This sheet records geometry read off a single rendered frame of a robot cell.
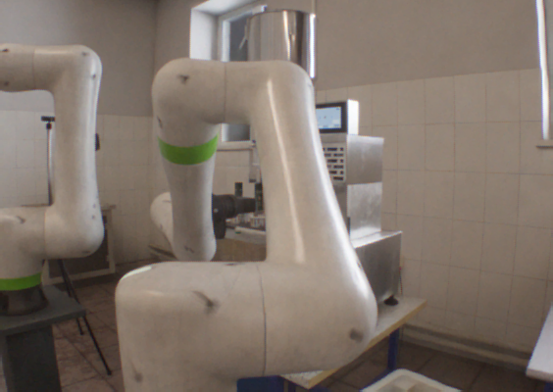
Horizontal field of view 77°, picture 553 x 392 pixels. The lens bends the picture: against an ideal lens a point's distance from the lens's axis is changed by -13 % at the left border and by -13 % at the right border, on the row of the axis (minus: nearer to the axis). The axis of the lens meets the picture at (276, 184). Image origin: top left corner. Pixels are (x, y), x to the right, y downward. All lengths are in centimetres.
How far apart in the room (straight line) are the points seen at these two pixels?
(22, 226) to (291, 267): 73
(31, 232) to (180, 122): 50
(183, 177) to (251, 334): 44
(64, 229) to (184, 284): 63
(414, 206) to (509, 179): 65
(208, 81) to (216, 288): 37
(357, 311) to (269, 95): 37
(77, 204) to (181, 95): 45
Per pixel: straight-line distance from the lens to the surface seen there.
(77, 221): 99
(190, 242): 92
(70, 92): 100
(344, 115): 125
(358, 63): 299
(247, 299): 40
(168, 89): 66
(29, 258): 104
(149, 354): 41
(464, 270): 266
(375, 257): 131
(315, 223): 47
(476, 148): 255
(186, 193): 80
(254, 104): 65
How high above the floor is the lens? 129
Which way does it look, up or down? 4 degrees down
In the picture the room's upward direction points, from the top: straight up
